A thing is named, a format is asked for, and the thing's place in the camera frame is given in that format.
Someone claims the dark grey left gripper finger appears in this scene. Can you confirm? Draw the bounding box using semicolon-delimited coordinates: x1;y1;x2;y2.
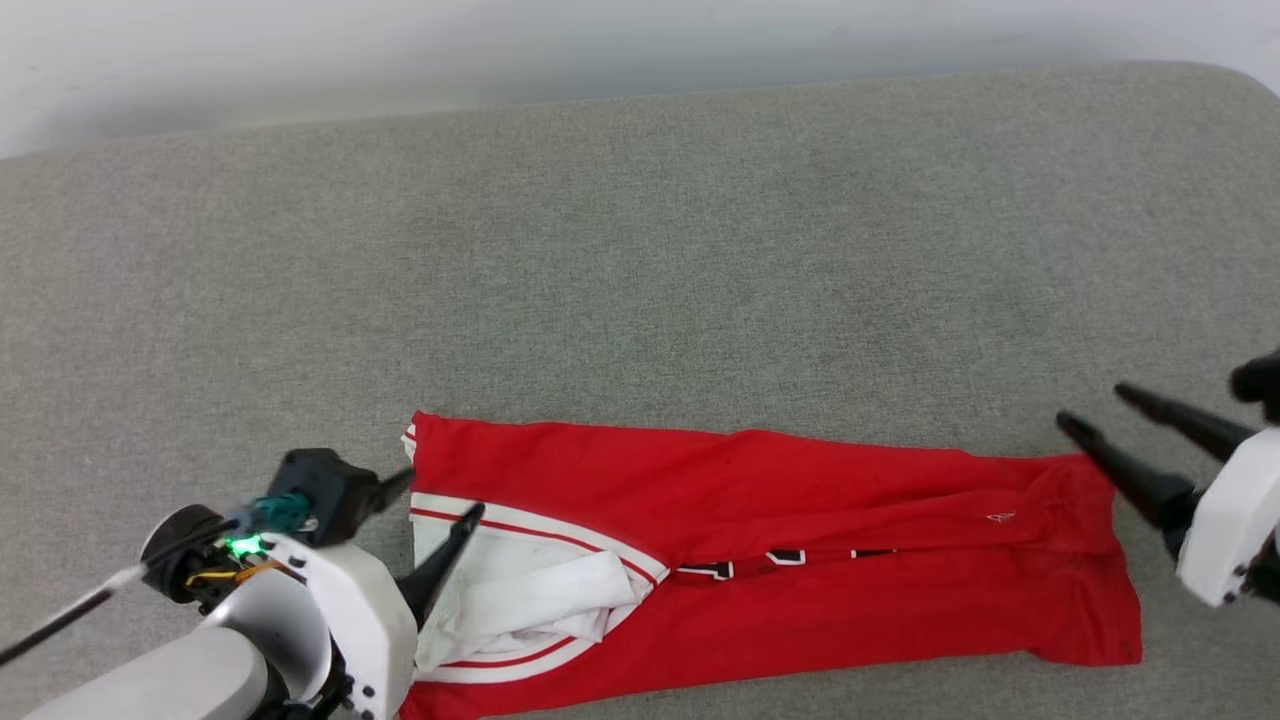
372;467;416;513
396;502;487;629

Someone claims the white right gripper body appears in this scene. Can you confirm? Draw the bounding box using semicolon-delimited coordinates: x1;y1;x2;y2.
1163;424;1280;611

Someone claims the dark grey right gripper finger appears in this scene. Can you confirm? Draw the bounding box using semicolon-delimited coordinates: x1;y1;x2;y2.
1056;410;1198;532
1113;383;1258;464

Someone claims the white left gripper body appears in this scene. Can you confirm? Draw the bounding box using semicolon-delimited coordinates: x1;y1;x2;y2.
262;533;419;720

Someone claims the red white sports jersey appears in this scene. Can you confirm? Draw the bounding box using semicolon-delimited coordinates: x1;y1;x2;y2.
398;410;1144;720

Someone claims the grey fabric sofa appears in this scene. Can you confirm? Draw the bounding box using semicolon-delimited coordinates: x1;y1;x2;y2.
0;60;1280;720

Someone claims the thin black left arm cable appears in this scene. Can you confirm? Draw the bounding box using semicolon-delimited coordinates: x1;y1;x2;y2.
0;563;151;668

